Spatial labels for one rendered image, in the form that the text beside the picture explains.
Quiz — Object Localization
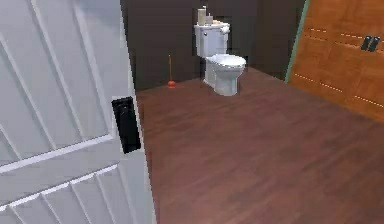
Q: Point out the white panelled room door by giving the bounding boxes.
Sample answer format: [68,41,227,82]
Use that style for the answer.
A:
[0,0,158,224]

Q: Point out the beige toilet paper roll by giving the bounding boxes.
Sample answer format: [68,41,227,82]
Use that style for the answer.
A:
[197,7,207,27]

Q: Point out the white toilet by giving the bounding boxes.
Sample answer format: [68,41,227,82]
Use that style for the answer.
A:
[194,21,247,97]

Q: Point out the red toilet plunger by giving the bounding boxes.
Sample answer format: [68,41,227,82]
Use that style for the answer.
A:
[167,54,177,89]

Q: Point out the black cupboard handle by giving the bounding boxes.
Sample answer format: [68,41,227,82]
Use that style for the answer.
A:
[360,35,372,51]
[368,36,381,53]

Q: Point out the orange wooden cupboard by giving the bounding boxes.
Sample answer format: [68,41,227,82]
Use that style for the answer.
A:
[284,0,384,124]

